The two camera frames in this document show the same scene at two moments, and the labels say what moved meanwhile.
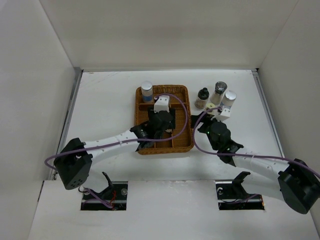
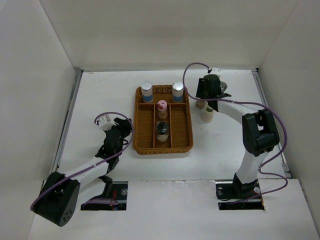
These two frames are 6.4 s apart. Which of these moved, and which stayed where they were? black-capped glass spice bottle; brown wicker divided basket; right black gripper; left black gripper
Moved: left black gripper; right black gripper
Stayed: brown wicker divided basket; black-capped glass spice bottle
